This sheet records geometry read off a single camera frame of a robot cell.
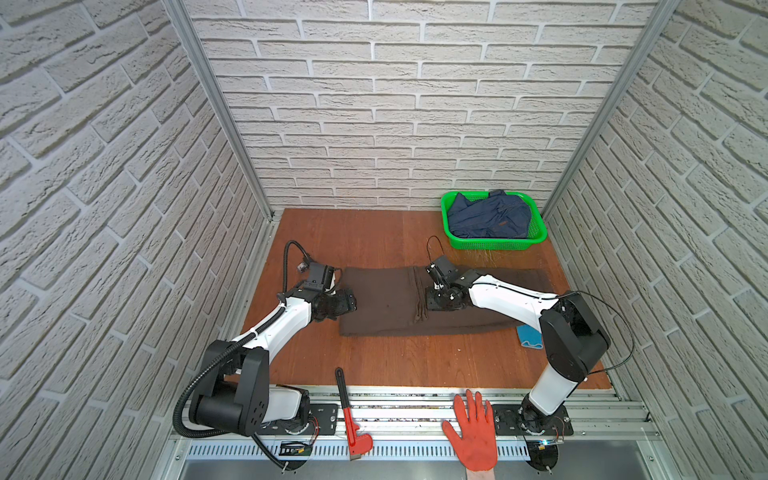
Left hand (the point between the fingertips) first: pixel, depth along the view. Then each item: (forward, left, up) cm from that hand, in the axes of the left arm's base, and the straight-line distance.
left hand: (350, 300), depth 89 cm
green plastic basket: (+26, -66, +2) cm, 71 cm away
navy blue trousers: (+34, -54, +3) cm, 64 cm away
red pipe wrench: (-36, -4, -4) cm, 36 cm away
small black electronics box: (-37, +11, -9) cm, 39 cm away
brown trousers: (+1, -13, -2) cm, 13 cm away
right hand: (0, -26, -1) cm, 26 cm away
